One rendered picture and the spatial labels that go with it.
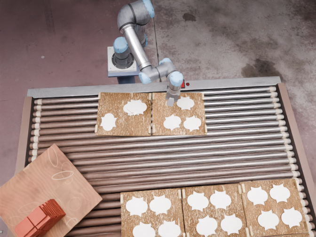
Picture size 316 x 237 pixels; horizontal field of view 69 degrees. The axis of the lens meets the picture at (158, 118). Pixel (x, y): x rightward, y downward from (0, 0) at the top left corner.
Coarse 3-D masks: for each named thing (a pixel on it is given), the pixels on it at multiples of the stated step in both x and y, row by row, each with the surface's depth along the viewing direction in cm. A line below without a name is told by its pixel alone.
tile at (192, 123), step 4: (188, 120) 176; (192, 120) 176; (196, 120) 176; (200, 120) 176; (184, 124) 175; (188, 124) 175; (192, 124) 175; (196, 124) 175; (200, 124) 175; (188, 128) 174; (192, 128) 174; (196, 128) 174
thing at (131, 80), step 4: (136, 64) 199; (136, 68) 198; (108, 72) 195; (116, 72) 195; (120, 72) 195; (124, 72) 196; (128, 72) 196; (132, 72) 196; (136, 72) 196; (108, 76) 194; (112, 76) 194; (116, 76) 195; (120, 76) 196; (124, 76) 196; (128, 76) 208; (132, 76) 213; (120, 80) 215; (124, 80) 213; (128, 80) 215; (132, 80) 220
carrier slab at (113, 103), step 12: (108, 96) 180; (120, 96) 181; (132, 96) 181; (144, 96) 182; (108, 108) 177; (120, 108) 178; (96, 120) 173; (120, 120) 174; (132, 120) 175; (144, 120) 175; (108, 132) 171; (120, 132) 171; (132, 132) 172; (144, 132) 172
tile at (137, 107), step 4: (132, 104) 175; (136, 104) 176; (140, 104) 176; (144, 104) 176; (128, 108) 174; (132, 108) 174; (136, 108) 174; (140, 108) 175; (144, 108) 175; (132, 112) 173; (136, 112) 173; (140, 112) 173
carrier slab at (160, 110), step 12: (156, 96) 182; (180, 96) 183; (192, 96) 184; (156, 108) 179; (168, 108) 179; (180, 108) 180; (192, 108) 180; (204, 108) 181; (156, 120) 175; (204, 120) 177; (156, 132) 172; (168, 132) 173; (180, 132) 173; (192, 132) 174; (204, 132) 174
